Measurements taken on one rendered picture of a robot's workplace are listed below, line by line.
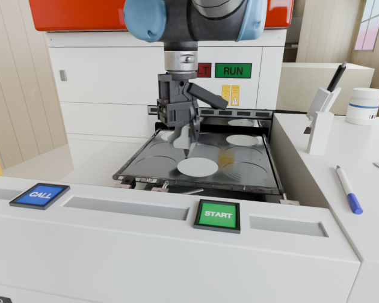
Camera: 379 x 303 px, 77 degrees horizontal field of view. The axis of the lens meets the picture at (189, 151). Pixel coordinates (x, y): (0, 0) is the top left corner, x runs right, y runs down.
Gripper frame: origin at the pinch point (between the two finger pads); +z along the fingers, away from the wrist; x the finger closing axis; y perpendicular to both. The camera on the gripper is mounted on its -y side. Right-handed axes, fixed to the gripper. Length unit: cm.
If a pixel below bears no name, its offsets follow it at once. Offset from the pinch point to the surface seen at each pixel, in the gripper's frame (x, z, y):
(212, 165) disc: 7.0, 1.5, -2.8
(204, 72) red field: -20.9, -17.8, -15.8
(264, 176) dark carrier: 17.0, 1.6, -10.5
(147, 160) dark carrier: -3.1, 1.6, 10.7
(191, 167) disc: 5.9, 1.5, 2.5
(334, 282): 42.4, -1.2, 3.3
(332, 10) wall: -379, -112, -567
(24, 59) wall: -270, -15, 63
